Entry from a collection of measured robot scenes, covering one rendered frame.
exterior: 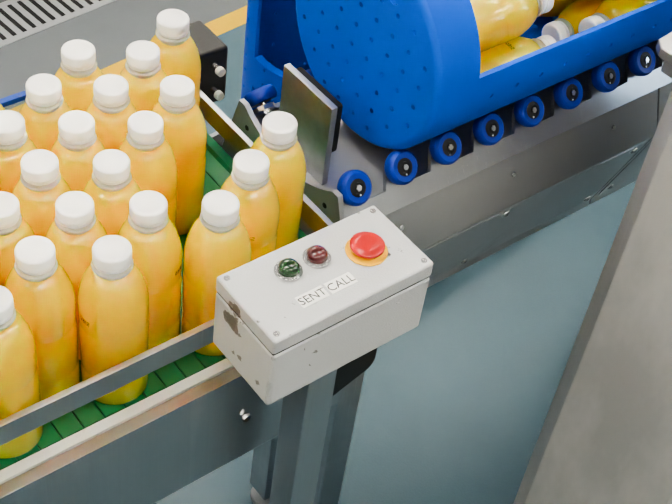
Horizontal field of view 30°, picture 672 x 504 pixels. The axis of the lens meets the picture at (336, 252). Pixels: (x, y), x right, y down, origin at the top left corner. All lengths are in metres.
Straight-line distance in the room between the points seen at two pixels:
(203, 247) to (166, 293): 0.07
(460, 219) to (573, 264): 1.24
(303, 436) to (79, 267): 0.32
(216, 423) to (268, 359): 0.26
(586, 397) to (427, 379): 0.70
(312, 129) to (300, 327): 0.42
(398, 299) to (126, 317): 0.27
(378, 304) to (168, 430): 0.29
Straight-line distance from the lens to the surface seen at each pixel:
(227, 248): 1.30
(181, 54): 1.54
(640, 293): 1.78
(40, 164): 1.33
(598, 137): 1.85
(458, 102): 1.50
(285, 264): 1.23
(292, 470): 1.48
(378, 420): 2.52
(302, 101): 1.56
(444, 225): 1.68
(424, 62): 1.47
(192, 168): 1.48
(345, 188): 1.53
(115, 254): 1.24
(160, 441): 1.41
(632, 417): 1.93
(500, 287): 2.82
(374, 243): 1.27
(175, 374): 1.41
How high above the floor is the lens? 2.00
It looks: 45 degrees down
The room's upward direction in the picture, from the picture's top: 9 degrees clockwise
